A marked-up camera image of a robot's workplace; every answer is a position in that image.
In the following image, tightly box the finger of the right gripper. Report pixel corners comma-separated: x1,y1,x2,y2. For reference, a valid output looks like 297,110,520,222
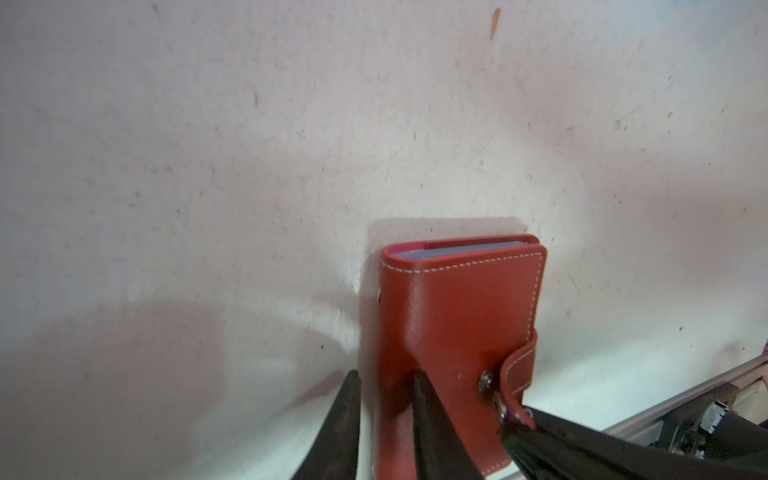
501,409,767,479

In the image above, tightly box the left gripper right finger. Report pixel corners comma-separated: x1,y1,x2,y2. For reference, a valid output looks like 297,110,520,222
411,371,483,480

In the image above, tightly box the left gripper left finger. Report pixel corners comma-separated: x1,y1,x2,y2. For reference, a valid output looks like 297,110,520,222
292,370,362,480

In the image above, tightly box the red leather card holder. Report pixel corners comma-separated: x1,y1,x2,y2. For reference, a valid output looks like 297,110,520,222
374,234,547,479

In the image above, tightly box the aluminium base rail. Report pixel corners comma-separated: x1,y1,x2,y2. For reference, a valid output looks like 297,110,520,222
602,355,767,470

